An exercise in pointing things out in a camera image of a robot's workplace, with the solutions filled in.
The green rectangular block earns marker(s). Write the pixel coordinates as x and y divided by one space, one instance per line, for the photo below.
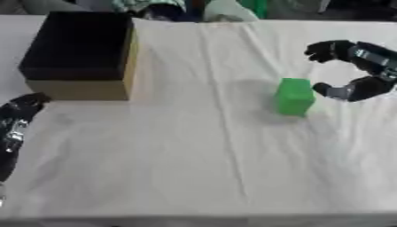
293 97

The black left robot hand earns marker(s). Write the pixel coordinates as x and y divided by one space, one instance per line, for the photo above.
14 118

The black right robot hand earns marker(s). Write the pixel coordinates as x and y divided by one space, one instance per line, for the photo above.
368 86

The tan cardboard box black inside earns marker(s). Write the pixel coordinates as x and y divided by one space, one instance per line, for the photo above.
77 53

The person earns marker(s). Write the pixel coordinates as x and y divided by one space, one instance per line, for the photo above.
196 9

